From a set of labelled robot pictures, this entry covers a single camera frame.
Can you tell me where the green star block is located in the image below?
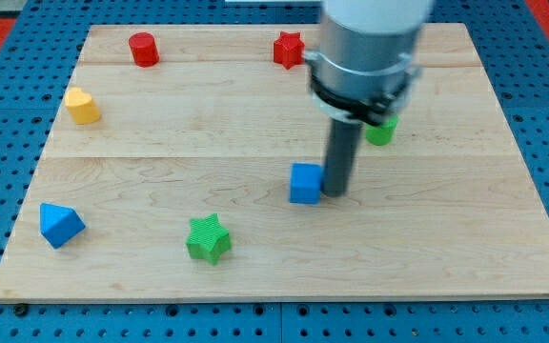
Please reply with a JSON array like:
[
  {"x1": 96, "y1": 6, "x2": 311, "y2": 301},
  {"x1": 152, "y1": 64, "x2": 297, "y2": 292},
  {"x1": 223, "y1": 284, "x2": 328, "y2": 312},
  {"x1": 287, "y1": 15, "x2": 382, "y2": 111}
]
[{"x1": 186, "y1": 213, "x2": 232, "y2": 265}]

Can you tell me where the yellow heart block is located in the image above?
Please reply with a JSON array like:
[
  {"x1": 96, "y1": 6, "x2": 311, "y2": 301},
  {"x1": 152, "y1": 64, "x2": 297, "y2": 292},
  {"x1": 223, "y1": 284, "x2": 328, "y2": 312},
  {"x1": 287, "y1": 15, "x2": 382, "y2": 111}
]
[{"x1": 64, "y1": 87, "x2": 101, "y2": 125}]

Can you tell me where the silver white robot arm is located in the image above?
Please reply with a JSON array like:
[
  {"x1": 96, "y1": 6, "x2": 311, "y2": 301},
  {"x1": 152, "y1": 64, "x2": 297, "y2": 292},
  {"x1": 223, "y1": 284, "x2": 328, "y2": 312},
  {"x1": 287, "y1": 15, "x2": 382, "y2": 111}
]
[{"x1": 303, "y1": 0, "x2": 434, "y2": 127}]

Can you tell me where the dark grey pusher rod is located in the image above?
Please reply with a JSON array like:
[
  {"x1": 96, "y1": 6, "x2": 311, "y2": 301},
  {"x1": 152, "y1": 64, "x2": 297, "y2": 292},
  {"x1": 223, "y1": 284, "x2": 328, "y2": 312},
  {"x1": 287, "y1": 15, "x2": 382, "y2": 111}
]
[{"x1": 322, "y1": 119, "x2": 362, "y2": 197}]

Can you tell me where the red cylinder block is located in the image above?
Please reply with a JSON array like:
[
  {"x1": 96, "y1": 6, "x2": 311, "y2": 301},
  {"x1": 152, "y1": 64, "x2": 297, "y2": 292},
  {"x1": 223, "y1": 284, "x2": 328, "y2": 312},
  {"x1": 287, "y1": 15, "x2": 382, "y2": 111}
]
[{"x1": 128, "y1": 32, "x2": 159, "y2": 68}]

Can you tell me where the blue triangle block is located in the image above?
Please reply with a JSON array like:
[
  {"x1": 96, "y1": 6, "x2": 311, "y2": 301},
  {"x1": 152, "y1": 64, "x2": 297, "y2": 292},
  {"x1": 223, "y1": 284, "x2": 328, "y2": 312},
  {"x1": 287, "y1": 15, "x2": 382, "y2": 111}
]
[{"x1": 40, "y1": 203, "x2": 86, "y2": 249}]

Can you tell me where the light wooden board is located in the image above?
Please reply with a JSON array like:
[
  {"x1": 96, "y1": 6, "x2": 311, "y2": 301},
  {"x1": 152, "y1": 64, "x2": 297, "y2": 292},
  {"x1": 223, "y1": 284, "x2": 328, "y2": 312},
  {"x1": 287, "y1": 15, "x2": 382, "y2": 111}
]
[{"x1": 0, "y1": 24, "x2": 549, "y2": 304}]

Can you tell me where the red star block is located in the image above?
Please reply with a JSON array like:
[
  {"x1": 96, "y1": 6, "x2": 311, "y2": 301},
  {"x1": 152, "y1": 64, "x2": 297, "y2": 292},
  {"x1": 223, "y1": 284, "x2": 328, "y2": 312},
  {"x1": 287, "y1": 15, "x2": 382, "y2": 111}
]
[{"x1": 273, "y1": 31, "x2": 305, "y2": 70}]

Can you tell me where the green cylinder block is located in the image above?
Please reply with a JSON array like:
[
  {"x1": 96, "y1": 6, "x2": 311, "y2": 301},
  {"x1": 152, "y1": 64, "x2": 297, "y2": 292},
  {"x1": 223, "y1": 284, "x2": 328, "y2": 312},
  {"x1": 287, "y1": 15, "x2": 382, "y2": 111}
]
[{"x1": 364, "y1": 115, "x2": 398, "y2": 146}]

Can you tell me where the blue cube block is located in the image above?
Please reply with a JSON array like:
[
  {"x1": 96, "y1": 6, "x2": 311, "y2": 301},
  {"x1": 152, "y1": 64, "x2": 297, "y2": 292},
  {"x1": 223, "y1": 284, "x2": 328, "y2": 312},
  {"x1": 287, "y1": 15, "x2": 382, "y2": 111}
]
[{"x1": 289, "y1": 163, "x2": 322, "y2": 205}]

